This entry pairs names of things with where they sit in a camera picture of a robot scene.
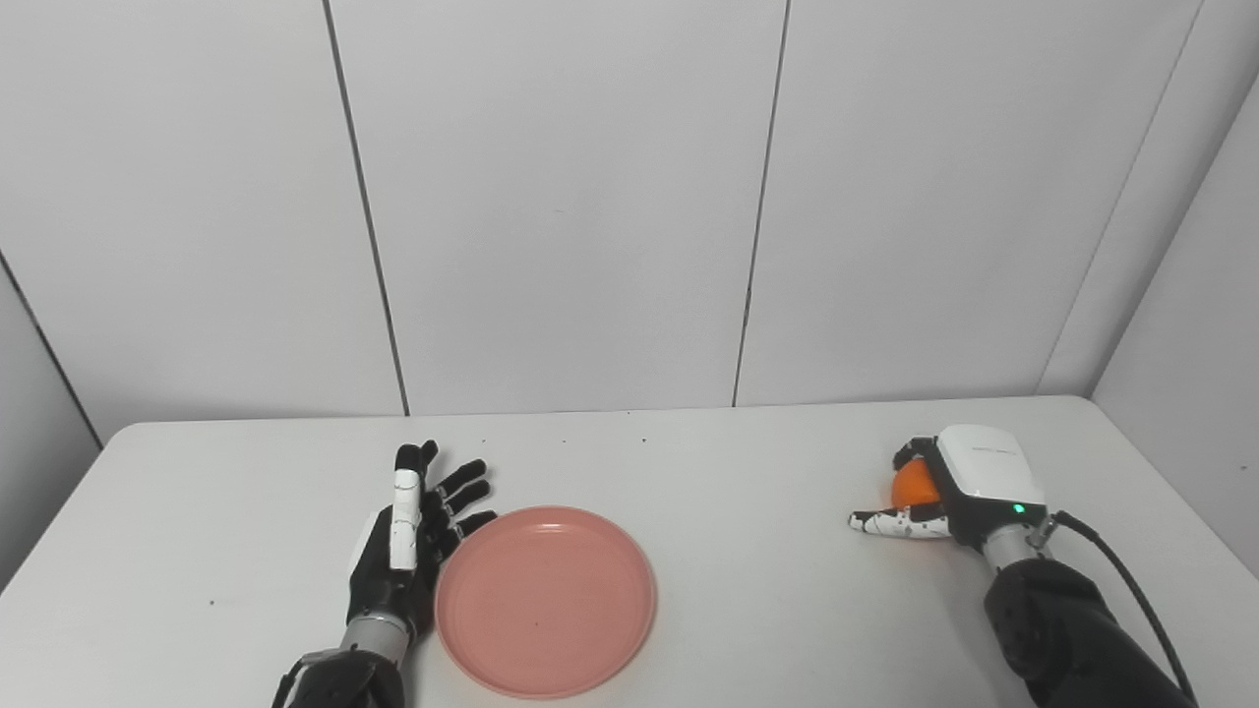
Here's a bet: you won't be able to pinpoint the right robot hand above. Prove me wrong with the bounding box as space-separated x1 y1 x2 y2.
849 424 1058 572

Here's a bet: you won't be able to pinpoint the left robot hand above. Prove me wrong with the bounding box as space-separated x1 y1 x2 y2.
339 440 499 666

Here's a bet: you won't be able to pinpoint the orange fruit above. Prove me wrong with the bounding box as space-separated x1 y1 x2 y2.
891 458 940 509

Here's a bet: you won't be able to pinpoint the pink round plate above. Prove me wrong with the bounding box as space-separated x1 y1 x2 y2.
434 505 658 700

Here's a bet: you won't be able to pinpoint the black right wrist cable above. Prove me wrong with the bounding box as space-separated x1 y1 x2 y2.
1031 509 1201 708

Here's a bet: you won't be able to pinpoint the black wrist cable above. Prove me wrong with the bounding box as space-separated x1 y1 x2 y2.
270 657 316 708
1031 509 1201 708

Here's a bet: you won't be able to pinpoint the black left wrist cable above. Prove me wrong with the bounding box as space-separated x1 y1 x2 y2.
270 657 316 708

